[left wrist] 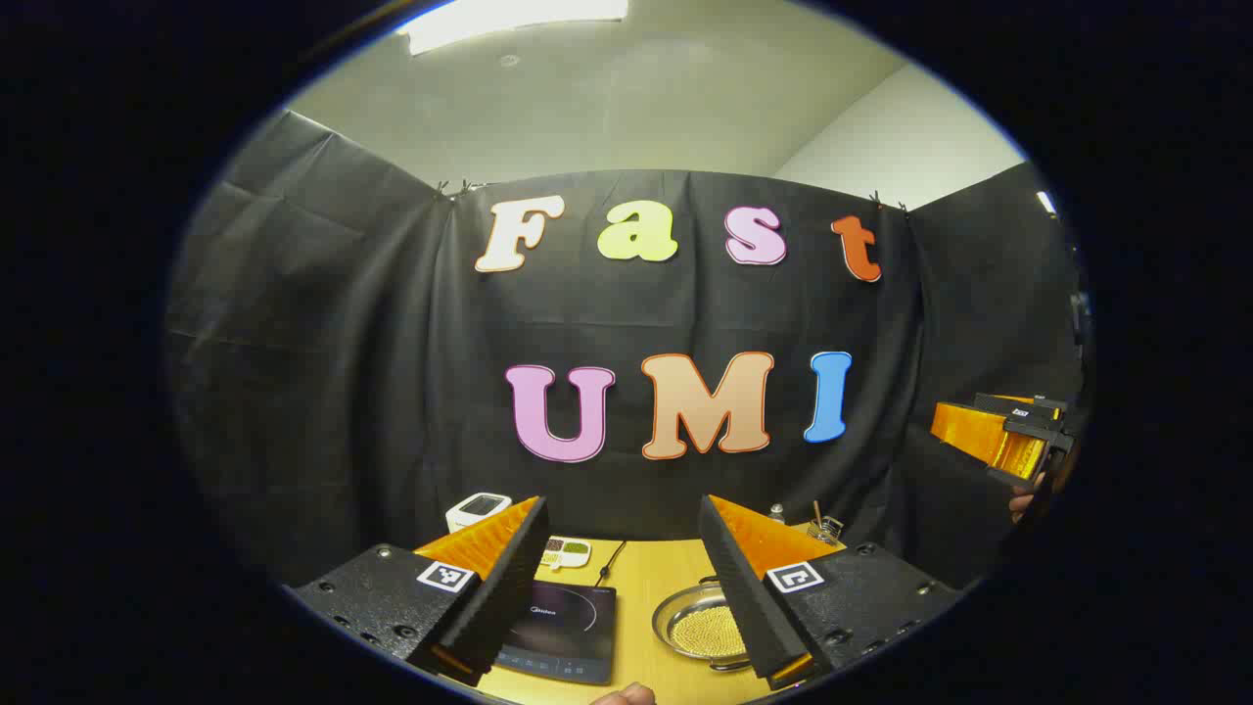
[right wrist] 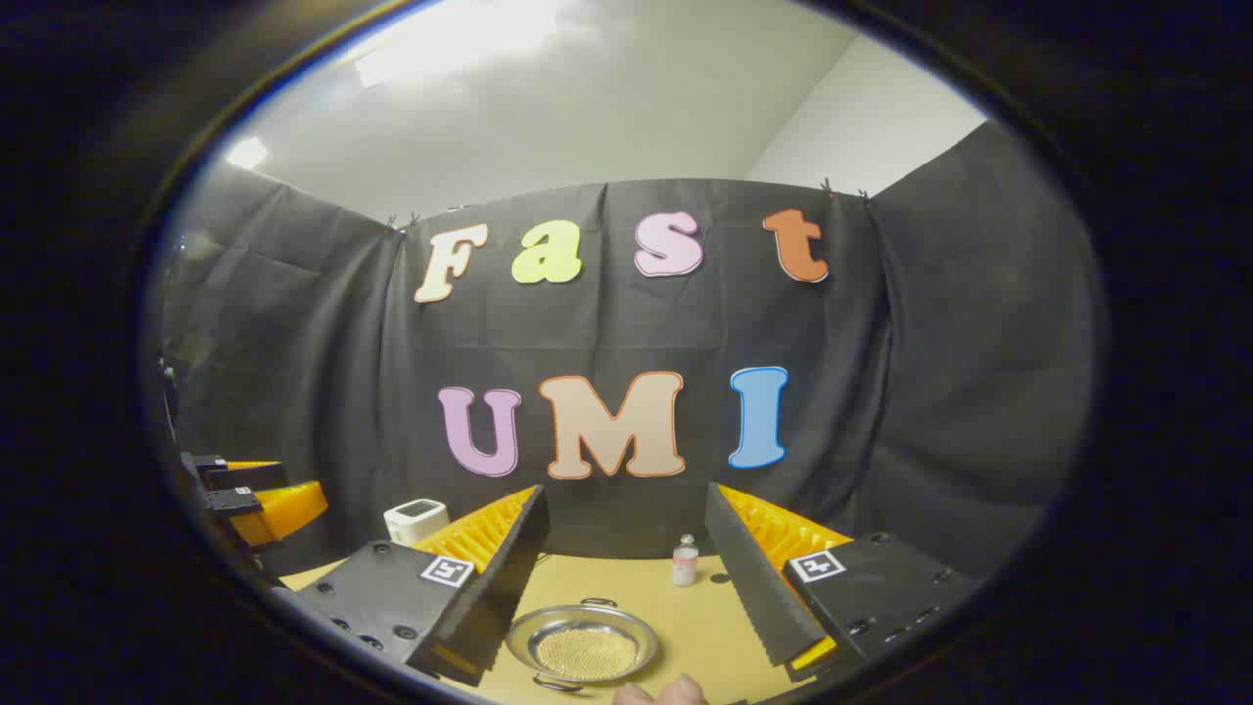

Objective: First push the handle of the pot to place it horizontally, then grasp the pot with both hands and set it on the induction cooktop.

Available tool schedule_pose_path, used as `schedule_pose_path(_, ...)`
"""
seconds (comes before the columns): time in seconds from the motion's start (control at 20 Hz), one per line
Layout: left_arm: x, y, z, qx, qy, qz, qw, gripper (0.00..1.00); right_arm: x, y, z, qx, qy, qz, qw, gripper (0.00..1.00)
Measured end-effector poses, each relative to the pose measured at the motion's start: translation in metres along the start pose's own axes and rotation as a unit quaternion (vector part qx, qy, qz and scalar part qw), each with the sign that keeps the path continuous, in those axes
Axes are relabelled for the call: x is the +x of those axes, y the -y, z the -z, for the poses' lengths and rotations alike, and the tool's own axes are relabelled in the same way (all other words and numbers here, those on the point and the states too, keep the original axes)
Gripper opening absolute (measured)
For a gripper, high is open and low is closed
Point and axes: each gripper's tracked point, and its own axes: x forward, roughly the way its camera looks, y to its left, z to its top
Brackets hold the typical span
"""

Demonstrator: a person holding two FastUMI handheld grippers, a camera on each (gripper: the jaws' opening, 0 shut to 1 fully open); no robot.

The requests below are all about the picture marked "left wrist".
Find black backdrop cloth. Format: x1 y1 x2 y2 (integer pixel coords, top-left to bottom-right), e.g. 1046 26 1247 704
164 108 1086 588

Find stainless steel pot with beans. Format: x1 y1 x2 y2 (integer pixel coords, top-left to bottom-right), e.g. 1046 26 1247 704
652 578 757 673

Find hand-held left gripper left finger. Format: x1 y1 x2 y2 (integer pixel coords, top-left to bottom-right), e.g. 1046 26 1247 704
294 496 549 686

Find white divided bean dish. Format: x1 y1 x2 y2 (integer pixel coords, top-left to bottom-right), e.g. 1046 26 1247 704
540 537 593 572

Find black induction cooktop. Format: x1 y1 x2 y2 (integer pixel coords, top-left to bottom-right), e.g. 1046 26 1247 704
494 580 618 686

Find white toaster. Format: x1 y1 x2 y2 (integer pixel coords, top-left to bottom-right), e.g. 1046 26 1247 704
445 493 513 536

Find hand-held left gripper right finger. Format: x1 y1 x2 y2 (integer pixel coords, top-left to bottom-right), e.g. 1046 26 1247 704
698 494 960 691

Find ceiling light panel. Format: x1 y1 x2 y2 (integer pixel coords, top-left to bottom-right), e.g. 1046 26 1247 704
396 0 629 56

